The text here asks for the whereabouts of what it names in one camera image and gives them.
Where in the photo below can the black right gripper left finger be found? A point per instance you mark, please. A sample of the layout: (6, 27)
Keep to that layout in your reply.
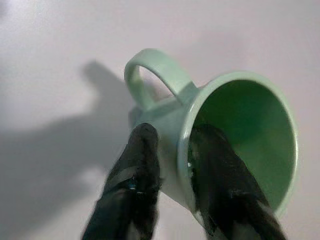
(130, 185)

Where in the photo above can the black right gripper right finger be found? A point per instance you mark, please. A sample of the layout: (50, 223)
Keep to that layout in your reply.
(225, 180)

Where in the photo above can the mint green ceramic mug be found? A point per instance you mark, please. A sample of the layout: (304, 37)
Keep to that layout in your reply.
(225, 112)

